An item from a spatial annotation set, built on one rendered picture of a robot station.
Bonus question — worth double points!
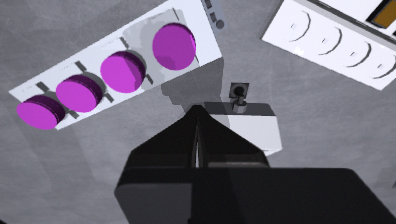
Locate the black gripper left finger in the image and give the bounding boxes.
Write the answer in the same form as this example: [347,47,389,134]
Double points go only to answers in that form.
[123,105,197,170]

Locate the white tray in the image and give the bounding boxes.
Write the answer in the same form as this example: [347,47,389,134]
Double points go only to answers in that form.
[260,0,396,90]

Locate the white button housing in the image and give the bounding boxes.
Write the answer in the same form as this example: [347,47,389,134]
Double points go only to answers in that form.
[204,83,282,156]

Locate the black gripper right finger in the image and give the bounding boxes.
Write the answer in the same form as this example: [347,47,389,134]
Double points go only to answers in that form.
[197,105,271,168]

